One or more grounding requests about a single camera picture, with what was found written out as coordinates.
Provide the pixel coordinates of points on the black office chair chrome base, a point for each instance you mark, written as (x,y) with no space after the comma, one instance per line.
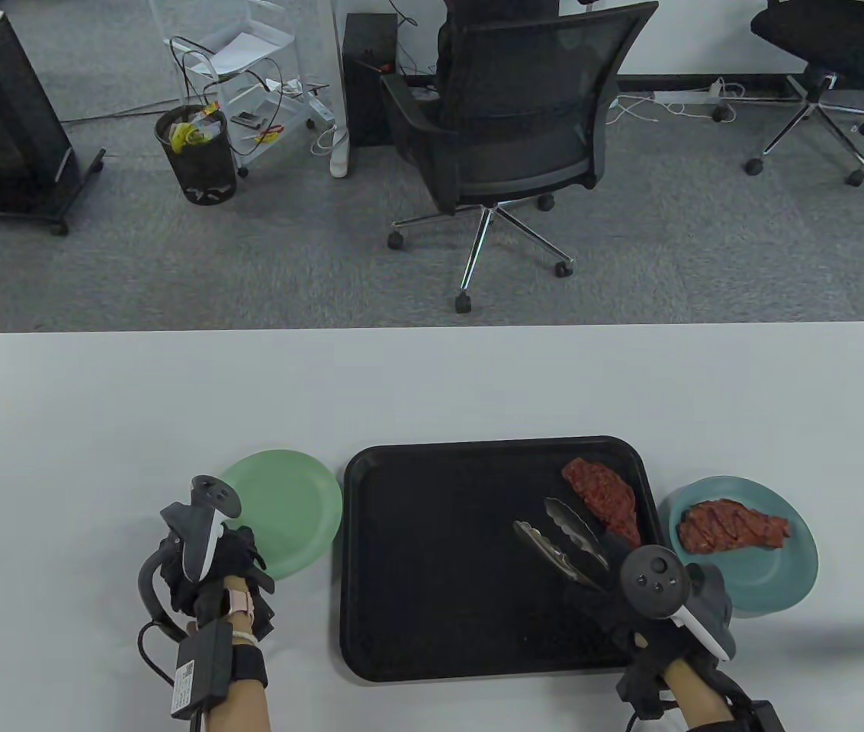
(820,30)

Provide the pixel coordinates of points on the person's left hand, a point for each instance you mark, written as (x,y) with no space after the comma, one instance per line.
(237,553)

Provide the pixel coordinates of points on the grey handheld controller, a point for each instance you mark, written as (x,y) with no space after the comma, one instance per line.
(199,534)
(653,583)

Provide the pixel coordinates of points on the pink wrist watch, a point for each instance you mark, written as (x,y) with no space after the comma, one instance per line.
(239,604)

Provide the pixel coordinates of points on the black wrist sensor box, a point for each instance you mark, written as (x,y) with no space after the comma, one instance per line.
(203,671)
(759,720)

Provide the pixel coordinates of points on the person's right hand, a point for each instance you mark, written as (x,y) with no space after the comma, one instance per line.
(599,595)

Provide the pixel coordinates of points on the white power strip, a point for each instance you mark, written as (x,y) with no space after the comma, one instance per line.
(683,96)

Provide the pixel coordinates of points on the black mesh office chair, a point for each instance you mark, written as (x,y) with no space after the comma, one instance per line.
(523,145)

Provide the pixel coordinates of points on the black mesh trash bin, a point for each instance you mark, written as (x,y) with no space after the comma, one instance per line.
(199,171)

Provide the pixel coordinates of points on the red raw steak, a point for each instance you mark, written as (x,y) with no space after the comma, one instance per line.
(729,526)
(603,496)

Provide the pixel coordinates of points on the black plastic tray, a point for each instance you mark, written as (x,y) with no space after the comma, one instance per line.
(439,549)

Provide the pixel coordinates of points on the person's right forearm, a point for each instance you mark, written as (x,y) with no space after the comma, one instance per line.
(695,705)

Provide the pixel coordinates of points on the green plate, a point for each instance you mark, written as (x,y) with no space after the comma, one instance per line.
(294,511)

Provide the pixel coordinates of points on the teal plate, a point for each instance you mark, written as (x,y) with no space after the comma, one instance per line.
(775,579)

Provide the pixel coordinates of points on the person's left forearm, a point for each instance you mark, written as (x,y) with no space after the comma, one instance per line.
(245,709)

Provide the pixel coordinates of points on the silver kitchen tongs red tip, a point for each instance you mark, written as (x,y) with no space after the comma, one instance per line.
(565,518)

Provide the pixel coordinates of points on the black computer tower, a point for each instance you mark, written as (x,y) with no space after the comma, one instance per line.
(367,99)

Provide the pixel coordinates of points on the white paper sheet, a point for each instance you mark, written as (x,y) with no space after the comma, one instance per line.
(245,52)

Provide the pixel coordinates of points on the white desk leg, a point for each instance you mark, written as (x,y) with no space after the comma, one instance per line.
(338,152)

